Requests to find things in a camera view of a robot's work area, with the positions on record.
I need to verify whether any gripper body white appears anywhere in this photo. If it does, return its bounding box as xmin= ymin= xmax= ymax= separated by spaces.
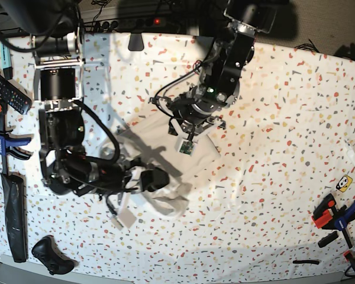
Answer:
xmin=149 ymin=94 xmax=227 ymax=156
xmin=85 ymin=156 xmax=143 ymax=230

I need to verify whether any white T-shirt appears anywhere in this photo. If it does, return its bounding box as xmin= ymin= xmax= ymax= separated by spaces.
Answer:
xmin=117 ymin=112 xmax=220 ymax=220

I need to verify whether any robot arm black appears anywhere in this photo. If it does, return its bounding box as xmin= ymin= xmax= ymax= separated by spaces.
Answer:
xmin=150 ymin=1 xmax=288 ymax=155
xmin=0 ymin=1 xmax=170 ymax=228

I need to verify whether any black game controller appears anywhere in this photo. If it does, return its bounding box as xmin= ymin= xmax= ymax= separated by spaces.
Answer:
xmin=31 ymin=235 xmax=75 ymax=275

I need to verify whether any terrazzo pattern tablecloth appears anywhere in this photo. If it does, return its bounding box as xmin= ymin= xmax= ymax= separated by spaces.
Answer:
xmin=7 ymin=33 xmax=355 ymax=283

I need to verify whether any black power strip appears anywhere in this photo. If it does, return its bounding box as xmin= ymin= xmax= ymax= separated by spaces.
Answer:
xmin=86 ymin=17 xmax=167 ymax=31

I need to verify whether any red blue bar clamp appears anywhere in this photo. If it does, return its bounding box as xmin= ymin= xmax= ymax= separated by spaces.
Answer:
xmin=312 ymin=193 xmax=355 ymax=273

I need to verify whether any yellow cartoon face sticker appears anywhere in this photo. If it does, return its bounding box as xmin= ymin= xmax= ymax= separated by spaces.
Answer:
xmin=335 ymin=175 xmax=353 ymax=192

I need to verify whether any blue black bar clamp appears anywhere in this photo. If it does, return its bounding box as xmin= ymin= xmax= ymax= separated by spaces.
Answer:
xmin=0 ymin=99 xmax=32 ymax=175

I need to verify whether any small black bar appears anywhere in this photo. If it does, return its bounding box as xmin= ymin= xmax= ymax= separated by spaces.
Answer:
xmin=318 ymin=231 xmax=338 ymax=248

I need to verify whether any black TV remote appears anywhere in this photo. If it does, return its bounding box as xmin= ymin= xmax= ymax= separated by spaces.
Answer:
xmin=0 ymin=75 xmax=32 ymax=115

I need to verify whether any teal highlighter marker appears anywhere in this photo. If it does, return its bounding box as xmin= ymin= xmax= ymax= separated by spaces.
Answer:
xmin=1 ymin=43 xmax=13 ymax=80

